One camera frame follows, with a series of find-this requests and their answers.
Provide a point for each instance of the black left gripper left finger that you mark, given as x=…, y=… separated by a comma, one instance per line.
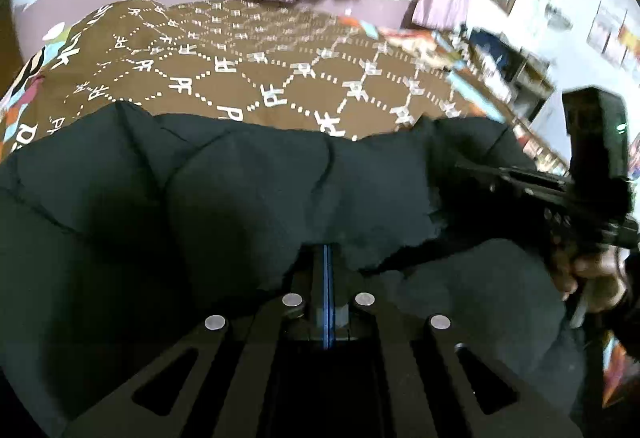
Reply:
x=214, y=382

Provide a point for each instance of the wooden side shelf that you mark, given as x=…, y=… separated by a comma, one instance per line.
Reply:
x=517, y=80

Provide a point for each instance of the person's right hand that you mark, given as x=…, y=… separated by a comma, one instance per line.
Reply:
x=605, y=271

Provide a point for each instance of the colourful cartoon bed sheet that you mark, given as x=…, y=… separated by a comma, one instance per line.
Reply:
x=243, y=61

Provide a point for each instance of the large black garment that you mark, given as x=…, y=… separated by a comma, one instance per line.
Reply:
x=122, y=233

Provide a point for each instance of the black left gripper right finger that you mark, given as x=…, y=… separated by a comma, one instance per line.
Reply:
x=440, y=379

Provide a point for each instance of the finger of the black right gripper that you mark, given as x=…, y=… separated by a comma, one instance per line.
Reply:
x=513, y=182

